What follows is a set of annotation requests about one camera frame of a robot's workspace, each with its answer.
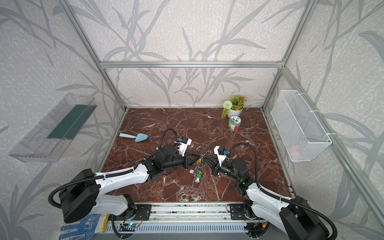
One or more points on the metal key ring plate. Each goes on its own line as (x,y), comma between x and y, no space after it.
(199,166)

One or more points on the blue dotted work glove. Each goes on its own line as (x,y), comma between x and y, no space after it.
(83,229)

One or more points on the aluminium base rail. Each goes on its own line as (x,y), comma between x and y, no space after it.
(183,218)

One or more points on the light blue toy shovel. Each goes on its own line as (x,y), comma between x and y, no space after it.
(138,138)

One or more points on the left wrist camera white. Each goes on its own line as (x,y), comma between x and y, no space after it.
(183,144)

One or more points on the white wire mesh basket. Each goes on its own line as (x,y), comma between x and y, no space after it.
(303,135)

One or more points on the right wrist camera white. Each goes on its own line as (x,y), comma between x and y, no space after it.
(222,154)

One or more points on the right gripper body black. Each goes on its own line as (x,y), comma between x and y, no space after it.
(217,167)

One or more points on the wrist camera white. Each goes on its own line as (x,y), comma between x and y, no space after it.
(183,144)
(222,154)

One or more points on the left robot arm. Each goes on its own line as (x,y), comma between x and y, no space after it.
(89,193)

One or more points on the small printed jar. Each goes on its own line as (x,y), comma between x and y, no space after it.
(234,123)

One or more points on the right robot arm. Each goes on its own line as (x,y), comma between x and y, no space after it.
(293,216)

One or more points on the potted artificial flower plant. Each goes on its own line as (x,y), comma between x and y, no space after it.
(233,106)

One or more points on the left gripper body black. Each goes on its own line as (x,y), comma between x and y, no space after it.
(187,160)

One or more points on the clear plastic wall shelf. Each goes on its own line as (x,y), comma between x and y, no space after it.
(49,139)

